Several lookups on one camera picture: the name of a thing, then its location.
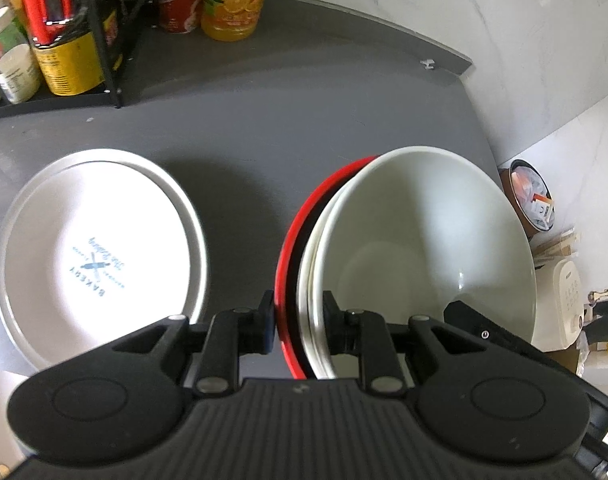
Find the black kitchen shelf rack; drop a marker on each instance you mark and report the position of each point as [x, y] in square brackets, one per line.
[14, 31]

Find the small white clip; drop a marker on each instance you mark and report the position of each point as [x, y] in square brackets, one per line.
[428, 64]

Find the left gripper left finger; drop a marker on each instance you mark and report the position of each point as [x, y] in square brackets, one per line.
[232, 334]

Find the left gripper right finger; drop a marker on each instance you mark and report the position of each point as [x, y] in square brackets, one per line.
[364, 335]

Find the dark soy sauce bottle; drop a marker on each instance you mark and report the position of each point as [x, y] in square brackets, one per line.
[63, 42]

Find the white cap small jar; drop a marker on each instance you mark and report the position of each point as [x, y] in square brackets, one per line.
[19, 74]

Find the white plate baker print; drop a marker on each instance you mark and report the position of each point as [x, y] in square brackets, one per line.
[97, 245]

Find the large white bowl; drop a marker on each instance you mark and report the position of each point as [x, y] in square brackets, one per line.
[418, 228]

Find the white rice cooker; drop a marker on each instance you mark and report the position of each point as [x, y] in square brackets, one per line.
[559, 315]

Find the brown trash bin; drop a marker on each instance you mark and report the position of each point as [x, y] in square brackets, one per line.
[529, 196]

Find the red black bowl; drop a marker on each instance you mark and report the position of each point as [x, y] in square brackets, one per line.
[288, 265]

